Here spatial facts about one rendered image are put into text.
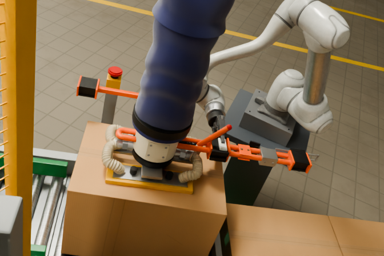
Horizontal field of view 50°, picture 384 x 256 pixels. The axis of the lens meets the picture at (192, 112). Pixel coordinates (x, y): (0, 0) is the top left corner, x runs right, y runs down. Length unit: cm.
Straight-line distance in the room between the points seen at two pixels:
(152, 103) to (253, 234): 100
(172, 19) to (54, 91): 242
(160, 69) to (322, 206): 226
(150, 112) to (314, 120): 101
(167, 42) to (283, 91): 110
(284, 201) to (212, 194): 157
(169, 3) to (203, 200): 78
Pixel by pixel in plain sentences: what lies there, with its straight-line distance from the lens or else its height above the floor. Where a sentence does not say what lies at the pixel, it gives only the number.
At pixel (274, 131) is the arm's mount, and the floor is 82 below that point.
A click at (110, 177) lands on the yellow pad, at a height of 97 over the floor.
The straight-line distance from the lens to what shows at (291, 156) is 177.
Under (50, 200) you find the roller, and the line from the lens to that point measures 206.
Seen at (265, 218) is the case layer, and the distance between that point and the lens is 226.
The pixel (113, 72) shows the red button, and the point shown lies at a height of 104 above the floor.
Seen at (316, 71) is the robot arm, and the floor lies 133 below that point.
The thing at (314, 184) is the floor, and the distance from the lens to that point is 348.
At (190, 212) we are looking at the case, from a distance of 161.
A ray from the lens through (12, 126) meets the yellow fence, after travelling 104.
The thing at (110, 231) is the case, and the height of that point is 75.
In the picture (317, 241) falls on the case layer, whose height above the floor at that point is 54.
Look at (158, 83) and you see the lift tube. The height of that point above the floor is 139.
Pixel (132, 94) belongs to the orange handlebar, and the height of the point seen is 109.
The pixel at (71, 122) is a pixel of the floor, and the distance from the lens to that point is 328.
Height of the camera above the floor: 216
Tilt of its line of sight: 36 degrees down
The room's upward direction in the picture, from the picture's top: 18 degrees clockwise
